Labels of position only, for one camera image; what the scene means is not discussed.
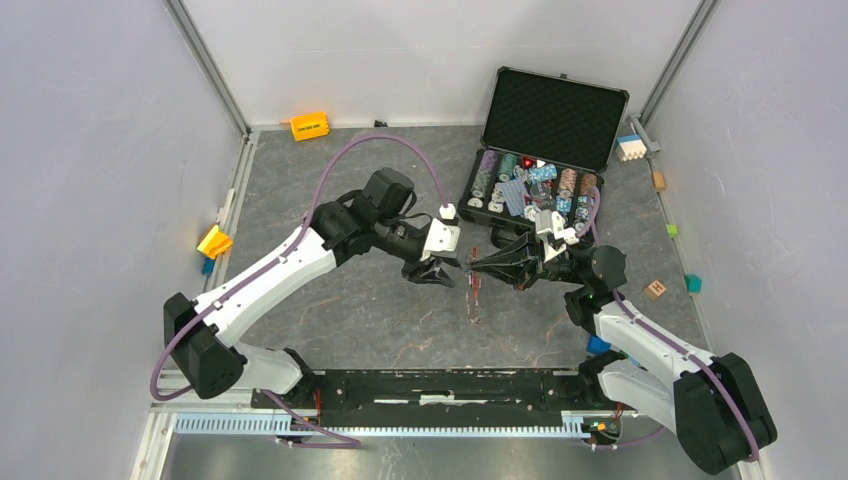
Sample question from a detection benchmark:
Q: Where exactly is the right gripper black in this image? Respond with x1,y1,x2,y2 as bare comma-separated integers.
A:
469,227,583,291

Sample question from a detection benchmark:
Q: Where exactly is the red handled keyring tool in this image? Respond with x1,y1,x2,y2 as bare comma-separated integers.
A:
464,246,481,325

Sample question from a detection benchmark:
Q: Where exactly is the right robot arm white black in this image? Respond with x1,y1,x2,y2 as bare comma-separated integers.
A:
469,234,778,475

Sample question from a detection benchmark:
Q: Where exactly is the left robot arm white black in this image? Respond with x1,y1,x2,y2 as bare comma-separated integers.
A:
163,168,461,408

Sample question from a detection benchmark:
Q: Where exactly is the blue green white brick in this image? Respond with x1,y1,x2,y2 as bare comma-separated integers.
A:
586,335,641,367

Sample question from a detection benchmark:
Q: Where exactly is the black poker chip case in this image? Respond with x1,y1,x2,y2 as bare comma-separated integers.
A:
458,67,630,237

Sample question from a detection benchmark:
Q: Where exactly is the wooden letter cube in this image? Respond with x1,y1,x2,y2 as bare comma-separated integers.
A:
643,280,667,300

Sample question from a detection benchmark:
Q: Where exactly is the white blue toy block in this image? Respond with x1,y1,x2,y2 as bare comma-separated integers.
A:
615,134,648,162

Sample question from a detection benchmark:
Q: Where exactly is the small wooden cube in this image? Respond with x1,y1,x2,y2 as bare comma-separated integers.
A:
652,171,667,193

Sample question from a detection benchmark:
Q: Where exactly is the teal small cube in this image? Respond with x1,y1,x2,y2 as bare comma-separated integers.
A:
684,273,702,295

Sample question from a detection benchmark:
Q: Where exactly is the orange yellow toy block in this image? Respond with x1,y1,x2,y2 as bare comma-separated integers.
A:
289,112,330,142

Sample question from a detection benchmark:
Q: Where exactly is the yellow orange block left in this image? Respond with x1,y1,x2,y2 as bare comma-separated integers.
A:
196,224,233,260

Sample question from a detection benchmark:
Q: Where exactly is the blue small block left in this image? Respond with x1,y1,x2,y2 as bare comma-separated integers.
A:
201,258,215,277

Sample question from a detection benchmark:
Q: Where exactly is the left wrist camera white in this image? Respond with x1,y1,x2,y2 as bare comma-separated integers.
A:
420,203,461,261

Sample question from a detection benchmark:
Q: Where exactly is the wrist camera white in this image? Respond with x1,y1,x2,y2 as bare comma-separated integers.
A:
535,210,579,262
420,203,461,261

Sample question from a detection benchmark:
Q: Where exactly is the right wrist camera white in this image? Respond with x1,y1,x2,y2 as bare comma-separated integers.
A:
535,210,579,262

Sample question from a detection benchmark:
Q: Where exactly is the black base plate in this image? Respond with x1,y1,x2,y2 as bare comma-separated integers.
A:
282,368,633,427

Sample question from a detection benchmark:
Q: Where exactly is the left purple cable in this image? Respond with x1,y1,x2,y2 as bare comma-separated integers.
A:
149,133,455,450

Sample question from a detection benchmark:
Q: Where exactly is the purple cable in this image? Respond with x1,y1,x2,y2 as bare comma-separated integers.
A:
149,133,455,450
572,186,762,464

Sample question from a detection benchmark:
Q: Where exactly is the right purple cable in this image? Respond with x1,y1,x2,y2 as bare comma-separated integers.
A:
572,186,762,464

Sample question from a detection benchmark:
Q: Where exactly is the white toothed cable rail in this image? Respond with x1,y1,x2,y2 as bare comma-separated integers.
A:
173,412,590,440

